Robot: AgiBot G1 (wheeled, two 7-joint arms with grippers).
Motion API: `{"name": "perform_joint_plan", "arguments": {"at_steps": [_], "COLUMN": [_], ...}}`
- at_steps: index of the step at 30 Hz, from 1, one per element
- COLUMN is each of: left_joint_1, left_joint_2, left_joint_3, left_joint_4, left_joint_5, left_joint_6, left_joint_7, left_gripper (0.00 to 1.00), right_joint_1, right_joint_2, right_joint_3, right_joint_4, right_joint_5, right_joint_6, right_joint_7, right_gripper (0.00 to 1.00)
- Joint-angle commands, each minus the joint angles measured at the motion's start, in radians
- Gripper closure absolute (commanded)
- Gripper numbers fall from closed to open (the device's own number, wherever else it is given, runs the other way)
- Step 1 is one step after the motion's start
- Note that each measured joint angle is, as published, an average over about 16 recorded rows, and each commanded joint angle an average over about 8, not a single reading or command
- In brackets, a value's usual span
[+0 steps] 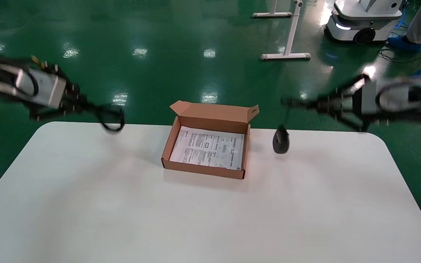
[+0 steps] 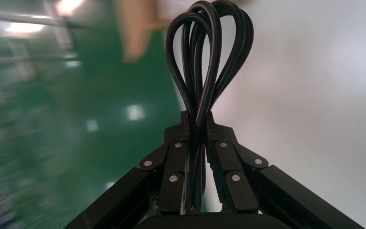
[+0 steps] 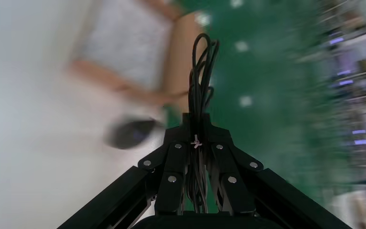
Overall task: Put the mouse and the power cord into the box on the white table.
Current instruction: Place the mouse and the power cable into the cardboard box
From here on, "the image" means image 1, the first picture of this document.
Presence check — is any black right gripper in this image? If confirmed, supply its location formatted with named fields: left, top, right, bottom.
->
left=281, top=75, right=389, bottom=132

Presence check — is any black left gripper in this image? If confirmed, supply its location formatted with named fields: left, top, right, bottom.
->
left=29, top=62, right=103, bottom=121

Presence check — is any black computer mouse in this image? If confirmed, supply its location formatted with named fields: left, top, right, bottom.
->
left=272, top=125, right=291, bottom=155

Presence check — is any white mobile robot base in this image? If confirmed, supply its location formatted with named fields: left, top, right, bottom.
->
left=325, top=0, right=409, bottom=45

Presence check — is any brown cardboard box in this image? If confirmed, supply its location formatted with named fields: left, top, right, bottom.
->
left=162, top=100, right=260, bottom=180

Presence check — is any white table stand with pole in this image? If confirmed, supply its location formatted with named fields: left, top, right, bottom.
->
left=261, top=0, right=312, bottom=61

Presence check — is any white table stand foot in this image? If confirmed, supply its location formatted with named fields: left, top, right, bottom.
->
left=252, top=0, right=293, bottom=18

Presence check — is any printed white paper sheet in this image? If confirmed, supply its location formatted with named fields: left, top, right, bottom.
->
left=170, top=126, right=246, bottom=171

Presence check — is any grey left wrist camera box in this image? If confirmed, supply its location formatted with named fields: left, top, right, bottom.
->
left=16, top=67, right=67, bottom=109

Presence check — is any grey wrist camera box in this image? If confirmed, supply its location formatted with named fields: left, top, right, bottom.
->
left=16, top=67, right=67, bottom=109
left=360, top=82, right=414, bottom=114

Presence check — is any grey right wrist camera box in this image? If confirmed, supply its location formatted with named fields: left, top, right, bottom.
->
left=360, top=82, right=414, bottom=114

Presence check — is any black floor cable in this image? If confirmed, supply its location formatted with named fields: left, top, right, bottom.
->
left=378, top=36, right=421, bottom=63

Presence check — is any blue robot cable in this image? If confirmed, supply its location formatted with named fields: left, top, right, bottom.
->
left=396, top=3, right=409, bottom=30

